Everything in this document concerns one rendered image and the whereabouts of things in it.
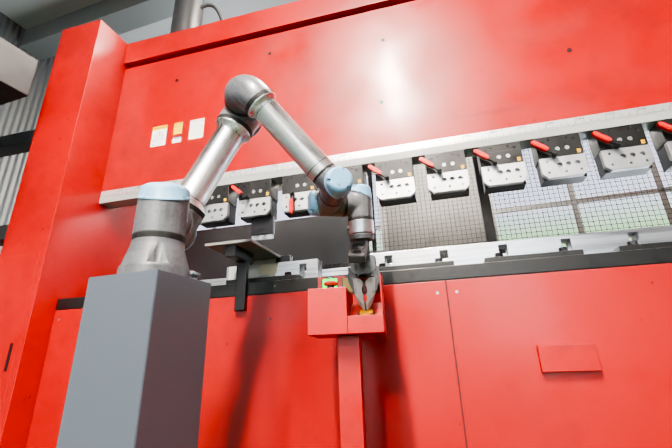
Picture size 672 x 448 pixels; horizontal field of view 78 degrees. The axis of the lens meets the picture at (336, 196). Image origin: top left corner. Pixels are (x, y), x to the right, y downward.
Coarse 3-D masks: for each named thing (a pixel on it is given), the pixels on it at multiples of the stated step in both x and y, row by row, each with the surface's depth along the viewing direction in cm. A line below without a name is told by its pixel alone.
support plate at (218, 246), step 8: (240, 240) 144; (248, 240) 143; (216, 248) 150; (224, 248) 151; (248, 248) 152; (256, 248) 152; (264, 248) 153; (256, 256) 163; (264, 256) 163; (272, 256) 164
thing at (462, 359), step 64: (64, 320) 168; (256, 320) 146; (448, 320) 129; (512, 320) 124; (576, 320) 120; (640, 320) 116; (64, 384) 157; (256, 384) 138; (320, 384) 132; (384, 384) 127; (448, 384) 123; (512, 384) 118; (576, 384) 114; (640, 384) 111
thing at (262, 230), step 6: (252, 222) 177; (258, 222) 176; (264, 222) 175; (270, 222) 174; (252, 228) 176; (258, 228) 175; (264, 228) 174; (270, 228) 173; (252, 234) 175; (258, 234) 174; (264, 234) 173; (270, 234) 173
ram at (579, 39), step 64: (448, 0) 187; (512, 0) 178; (576, 0) 169; (640, 0) 162; (192, 64) 217; (256, 64) 204; (320, 64) 194; (384, 64) 184; (448, 64) 175; (512, 64) 167; (576, 64) 159; (640, 64) 153; (128, 128) 213; (320, 128) 181; (384, 128) 172; (448, 128) 164; (576, 128) 151
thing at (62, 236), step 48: (96, 48) 211; (48, 96) 206; (96, 96) 207; (48, 144) 193; (96, 144) 203; (48, 192) 182; (96, 192) 199; (48, 240) 172; (96, 240) 196; (0, 288) 170; (48, 288) 169; (0, 336) 161; (48, 336) 167; (0, 384) 153; (0, 432) 146
